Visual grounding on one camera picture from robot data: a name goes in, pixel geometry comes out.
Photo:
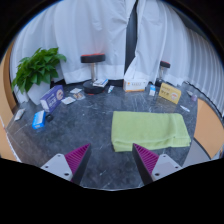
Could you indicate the printed card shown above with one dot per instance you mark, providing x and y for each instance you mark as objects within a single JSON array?
[{"x": 79, "y": 96}]

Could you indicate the purple box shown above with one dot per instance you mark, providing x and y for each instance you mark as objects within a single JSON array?
[{"x": 52, "y": 97}]

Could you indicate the pale card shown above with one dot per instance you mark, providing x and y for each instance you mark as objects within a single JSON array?
[{"x": 75, "y": 90}]

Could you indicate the small purple object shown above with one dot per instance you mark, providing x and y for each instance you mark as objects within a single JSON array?
[{"x": 194, "y": 97}]

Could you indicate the green towel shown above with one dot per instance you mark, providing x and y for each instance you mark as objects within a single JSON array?
[{"x": 146, "y": 130}]

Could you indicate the small black round object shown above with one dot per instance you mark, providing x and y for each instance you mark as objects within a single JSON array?
[{"x": 49, "y": 117}]

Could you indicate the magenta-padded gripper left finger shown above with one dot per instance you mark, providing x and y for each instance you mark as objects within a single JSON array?
[{"x": 75, "y": 159}]

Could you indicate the small blue and white box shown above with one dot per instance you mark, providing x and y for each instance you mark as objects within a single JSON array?
[{"x": 152, "y": 90}]

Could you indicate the small white and blue tube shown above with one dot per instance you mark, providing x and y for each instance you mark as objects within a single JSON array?
[{"x": 110, "y": 89}]

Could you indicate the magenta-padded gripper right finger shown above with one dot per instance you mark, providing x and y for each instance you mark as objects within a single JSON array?
[{"x": 148, "y": 159}]

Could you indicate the white book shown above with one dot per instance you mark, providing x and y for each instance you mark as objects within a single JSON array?
[{"x": 100, "y": 82}]

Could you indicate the white curtain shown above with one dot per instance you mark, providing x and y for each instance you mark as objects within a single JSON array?
[
  {"x": 166, "y": 33},
  {"x": 86, "y": 33}
]

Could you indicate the potted green plant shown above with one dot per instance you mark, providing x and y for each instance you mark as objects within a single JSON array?
[{"x": 36, "y": 71}]

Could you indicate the white card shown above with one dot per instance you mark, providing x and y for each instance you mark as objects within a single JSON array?
[{"x": 68, "y": 100}]

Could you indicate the white and orange box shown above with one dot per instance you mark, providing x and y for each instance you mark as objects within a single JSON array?
[{"x": 134, "y": 85}]

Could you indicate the black stool with red rim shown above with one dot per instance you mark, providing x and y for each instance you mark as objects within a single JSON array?
[
  {"x": 163, "y": 68},
  {"x": 93, "y": 63}
]

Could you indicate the yellow box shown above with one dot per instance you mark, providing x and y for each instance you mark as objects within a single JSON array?
[{"x": 170, "y": 93}]

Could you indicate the grey remote control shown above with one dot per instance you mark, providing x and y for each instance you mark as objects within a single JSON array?
[{"x": 19, "y": 114}]

